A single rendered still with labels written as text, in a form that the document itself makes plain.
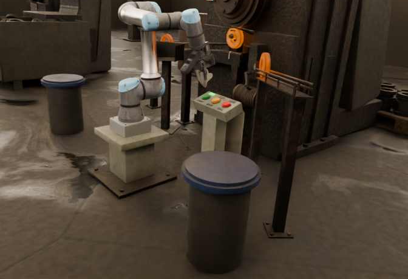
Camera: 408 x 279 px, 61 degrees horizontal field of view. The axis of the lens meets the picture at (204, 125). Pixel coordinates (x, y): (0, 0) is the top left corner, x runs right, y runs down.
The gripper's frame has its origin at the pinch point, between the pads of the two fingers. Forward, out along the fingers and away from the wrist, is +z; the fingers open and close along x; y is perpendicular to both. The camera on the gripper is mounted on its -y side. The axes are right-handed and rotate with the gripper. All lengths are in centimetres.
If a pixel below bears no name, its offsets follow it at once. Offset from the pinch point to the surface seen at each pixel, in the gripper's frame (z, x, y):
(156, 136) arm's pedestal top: 32.5, 32.8, -17.8
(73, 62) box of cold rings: 50, 296, 23
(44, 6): 9, 507, 69
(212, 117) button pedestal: 12.0, -10.0, -5.8
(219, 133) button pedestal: 20.2, -12.6, -5.9
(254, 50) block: 16, 35, 71
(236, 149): 37.8, -9.6, 4.5
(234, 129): 26.7, -8.8, 6.5
